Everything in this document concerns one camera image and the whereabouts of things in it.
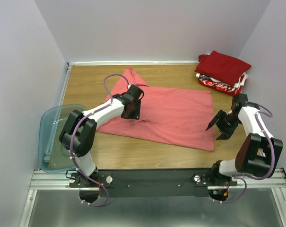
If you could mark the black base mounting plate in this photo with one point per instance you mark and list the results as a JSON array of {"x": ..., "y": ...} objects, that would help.
[{"x": 198, "y": 182}]

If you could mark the folded dark red t-shirt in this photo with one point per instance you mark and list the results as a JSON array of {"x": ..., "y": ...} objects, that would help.
[{"x": 224, "y": 68}]

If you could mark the pink t-shirt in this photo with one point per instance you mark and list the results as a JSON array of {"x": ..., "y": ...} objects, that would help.
[{"x": 168, "y": 115}]

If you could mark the folded red white printed t-shirt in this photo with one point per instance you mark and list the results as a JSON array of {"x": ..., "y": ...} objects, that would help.
[{"x": 222, "y": 87}]

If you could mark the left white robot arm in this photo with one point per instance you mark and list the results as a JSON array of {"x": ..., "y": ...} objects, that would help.
[{"x": 78, "y": 133}]

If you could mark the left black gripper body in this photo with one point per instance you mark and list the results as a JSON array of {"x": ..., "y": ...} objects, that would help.
[{"x": 134, "y": 113}]

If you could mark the blue plastic bin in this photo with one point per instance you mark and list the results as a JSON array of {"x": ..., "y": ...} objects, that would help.
[{"x": 52, "y": 156}]

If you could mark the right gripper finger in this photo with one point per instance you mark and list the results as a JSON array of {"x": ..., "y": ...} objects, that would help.
[
  {"x": 222, "y": 137},
  {"x": 219, "y": 116}
]

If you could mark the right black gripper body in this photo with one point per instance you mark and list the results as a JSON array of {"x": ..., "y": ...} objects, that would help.
[{"x": 228, "y": 123}]

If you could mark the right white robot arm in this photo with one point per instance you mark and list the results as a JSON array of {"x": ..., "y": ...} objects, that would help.
[{"x": 259, "y": 154}]

